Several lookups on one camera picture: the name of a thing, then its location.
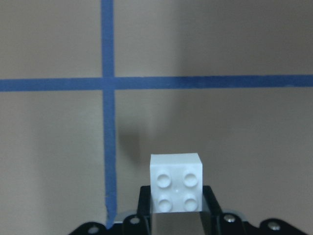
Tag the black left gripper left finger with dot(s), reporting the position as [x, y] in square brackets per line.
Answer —
[144, 206]

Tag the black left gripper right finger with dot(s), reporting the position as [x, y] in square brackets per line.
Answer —
[210, 211]

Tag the white block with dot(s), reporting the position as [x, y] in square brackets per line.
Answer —
[176, 182]

